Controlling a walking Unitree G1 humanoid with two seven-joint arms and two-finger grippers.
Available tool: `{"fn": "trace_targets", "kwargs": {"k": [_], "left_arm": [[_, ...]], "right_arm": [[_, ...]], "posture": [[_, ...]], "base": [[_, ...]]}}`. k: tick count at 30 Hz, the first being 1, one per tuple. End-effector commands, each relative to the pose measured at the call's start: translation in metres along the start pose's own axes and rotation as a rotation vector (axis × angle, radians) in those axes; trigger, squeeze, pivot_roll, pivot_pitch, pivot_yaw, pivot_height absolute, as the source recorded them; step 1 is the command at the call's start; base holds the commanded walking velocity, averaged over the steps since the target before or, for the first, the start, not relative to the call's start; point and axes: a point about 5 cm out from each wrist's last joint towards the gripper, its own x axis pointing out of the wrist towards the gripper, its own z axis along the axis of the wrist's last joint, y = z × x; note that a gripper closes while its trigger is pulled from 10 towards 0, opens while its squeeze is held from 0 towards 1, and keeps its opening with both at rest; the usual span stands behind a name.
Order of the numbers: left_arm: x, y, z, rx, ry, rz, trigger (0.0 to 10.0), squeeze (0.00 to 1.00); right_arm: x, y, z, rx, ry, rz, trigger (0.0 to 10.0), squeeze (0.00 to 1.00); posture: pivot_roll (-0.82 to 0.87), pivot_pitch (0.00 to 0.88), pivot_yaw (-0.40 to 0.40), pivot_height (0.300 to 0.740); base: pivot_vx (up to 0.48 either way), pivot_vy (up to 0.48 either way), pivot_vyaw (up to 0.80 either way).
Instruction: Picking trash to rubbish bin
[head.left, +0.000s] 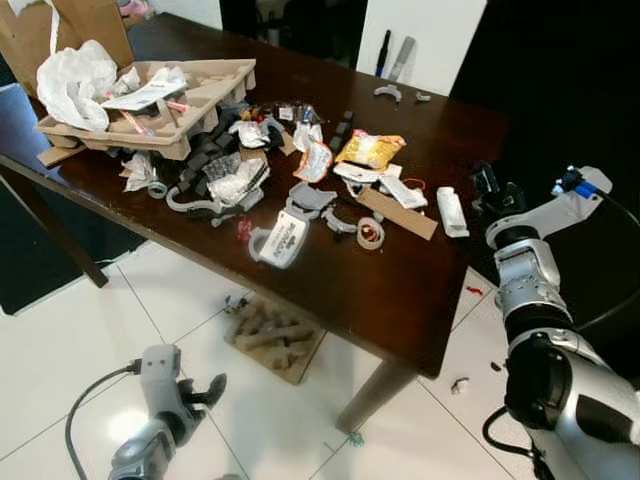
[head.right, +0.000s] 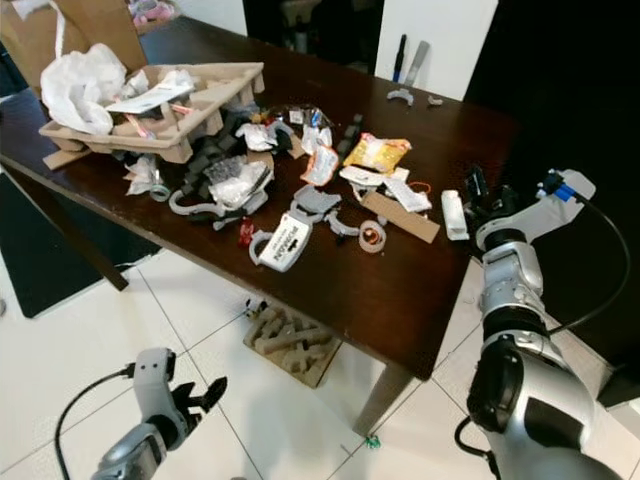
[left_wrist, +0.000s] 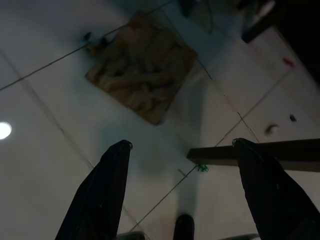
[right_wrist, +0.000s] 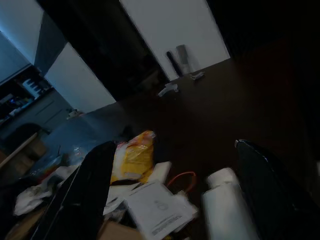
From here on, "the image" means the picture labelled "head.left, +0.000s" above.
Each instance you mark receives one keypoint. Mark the white paper packet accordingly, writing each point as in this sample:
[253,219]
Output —
[452,212]

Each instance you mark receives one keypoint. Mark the small red trash piece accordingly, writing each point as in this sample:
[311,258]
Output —
[245,232]

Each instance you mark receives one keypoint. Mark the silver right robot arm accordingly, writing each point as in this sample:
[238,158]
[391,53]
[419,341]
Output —
[570,400]

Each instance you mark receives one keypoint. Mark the small beige pulp packing insert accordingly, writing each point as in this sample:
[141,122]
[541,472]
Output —
[270,340]

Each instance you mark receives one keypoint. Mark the white card with label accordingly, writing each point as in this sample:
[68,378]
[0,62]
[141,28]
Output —
[405,188]

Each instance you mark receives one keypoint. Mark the brown cardboard strip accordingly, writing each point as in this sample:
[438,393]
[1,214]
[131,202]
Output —
[405,218]

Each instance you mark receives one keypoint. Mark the small grey plastic piece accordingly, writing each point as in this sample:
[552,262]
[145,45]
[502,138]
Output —
[422,97]
[388,92]

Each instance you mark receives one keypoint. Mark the yellow snack packet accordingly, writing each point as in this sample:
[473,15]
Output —
[370,148]

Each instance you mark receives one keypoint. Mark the small clear tape roll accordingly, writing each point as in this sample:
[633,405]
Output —
[371,246]

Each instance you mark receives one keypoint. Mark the grey pen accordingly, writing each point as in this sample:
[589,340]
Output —
[401,60]

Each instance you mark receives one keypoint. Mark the white panel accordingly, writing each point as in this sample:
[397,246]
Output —
[445,40]

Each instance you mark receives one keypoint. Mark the black foam bar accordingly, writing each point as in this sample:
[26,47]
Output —
[345,130]

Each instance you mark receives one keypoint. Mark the small green scrap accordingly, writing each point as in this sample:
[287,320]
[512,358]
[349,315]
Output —
[355,438]

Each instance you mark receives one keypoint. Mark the dark brown wooden table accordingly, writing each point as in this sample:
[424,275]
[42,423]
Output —
[380,295]

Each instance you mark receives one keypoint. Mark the black pen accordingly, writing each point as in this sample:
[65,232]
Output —
[384,55]

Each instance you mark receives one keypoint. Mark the white box with black print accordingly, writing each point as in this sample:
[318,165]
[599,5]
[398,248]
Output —
[285,240]

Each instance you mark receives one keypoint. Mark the white and orange packet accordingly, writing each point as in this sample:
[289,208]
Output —
[313,162]

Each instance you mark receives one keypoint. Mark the grey curved plastic clamp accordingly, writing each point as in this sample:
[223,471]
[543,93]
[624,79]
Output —
[185,208]

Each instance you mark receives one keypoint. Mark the small white scrap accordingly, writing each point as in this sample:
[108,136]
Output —
[461,385]

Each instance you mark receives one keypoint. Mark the dark clear parts packet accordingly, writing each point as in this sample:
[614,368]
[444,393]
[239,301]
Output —
[298,114]

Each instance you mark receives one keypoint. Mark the crumpled clear plastic bag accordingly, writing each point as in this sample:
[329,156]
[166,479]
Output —
[235,180]

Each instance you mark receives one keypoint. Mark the black floor mat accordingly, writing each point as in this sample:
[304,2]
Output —
[40,260]

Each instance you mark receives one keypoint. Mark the crumpled white paper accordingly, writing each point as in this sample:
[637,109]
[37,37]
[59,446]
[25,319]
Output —
[138,172]

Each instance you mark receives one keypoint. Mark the small white plastic packet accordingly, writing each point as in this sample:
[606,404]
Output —
[252,133]

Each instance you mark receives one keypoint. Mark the black foam packing block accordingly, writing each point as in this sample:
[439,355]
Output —
[205,145]

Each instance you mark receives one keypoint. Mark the brown cardboard scrap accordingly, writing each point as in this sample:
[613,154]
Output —
[62,155]

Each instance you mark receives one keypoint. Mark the white printed leaflet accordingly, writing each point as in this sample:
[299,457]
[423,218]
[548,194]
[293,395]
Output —
[145,96]

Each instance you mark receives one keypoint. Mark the white crumpled plastic bag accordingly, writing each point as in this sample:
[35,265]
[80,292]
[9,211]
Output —
[75,85]

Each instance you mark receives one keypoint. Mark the plain brown cardboard box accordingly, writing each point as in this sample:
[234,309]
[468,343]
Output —
[95,20]

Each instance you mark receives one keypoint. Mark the pink fabric bundle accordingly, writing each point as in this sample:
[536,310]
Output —
[133,9]

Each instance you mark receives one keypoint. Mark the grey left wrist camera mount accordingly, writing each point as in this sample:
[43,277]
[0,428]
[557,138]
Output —
[160,375]

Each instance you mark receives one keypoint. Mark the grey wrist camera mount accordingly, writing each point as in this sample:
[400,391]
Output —
[545,215]
[160,375]

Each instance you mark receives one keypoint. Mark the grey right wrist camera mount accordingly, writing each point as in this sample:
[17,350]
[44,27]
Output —
[545,215]

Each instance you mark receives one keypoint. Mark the grey plastic bracket part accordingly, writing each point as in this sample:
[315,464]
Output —
[312,200]

